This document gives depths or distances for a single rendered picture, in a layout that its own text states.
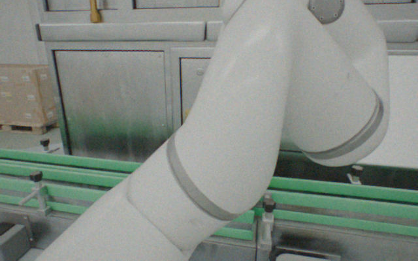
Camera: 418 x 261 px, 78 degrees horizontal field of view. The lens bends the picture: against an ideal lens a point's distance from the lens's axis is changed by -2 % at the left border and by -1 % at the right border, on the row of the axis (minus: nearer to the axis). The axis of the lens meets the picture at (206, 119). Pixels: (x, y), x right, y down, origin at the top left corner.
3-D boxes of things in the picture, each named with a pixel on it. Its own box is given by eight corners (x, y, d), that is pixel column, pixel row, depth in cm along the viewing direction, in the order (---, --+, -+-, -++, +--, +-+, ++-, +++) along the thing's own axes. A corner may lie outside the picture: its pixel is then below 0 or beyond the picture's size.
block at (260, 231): (269, 243, 71) (271, 222, 69) (270, 272, 62) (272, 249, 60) (255, 241, 72) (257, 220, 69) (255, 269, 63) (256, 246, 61)
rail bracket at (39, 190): (55, 213, 73) (46, 170, 69) (33, 231, 67) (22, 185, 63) (42, 211, 74) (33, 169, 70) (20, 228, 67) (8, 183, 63)
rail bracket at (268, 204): (270, 217, 70) (274, 177, 67) (272, 269, 55) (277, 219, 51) (259, 216, 71) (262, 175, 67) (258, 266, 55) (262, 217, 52)
